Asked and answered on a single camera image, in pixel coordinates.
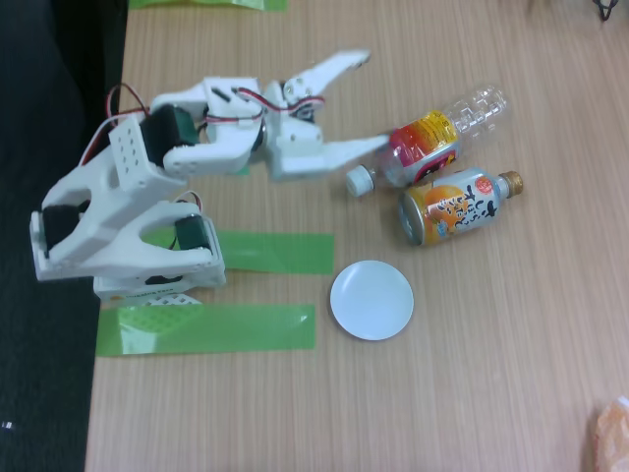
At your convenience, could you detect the clear plastic bottle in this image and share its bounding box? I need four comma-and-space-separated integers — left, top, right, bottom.
345, 82, 510, 198

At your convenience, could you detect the orange juice bottle can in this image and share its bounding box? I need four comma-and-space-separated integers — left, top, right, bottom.
397, 167, 525, 247

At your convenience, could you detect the green tape strip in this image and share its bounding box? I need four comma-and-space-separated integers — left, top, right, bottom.
127, 0, 289, 12
140, 226, 336, 275
94, 303, 316, 359

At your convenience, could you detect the small white round plate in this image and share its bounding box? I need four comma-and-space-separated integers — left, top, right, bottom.
329, 260, 416, 341

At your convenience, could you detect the orange translucent plastic bag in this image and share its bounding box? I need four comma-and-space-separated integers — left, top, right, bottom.
587, 395, 629, 472

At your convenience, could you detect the black cable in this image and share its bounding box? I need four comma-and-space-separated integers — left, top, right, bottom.
591, 0, 621, 22

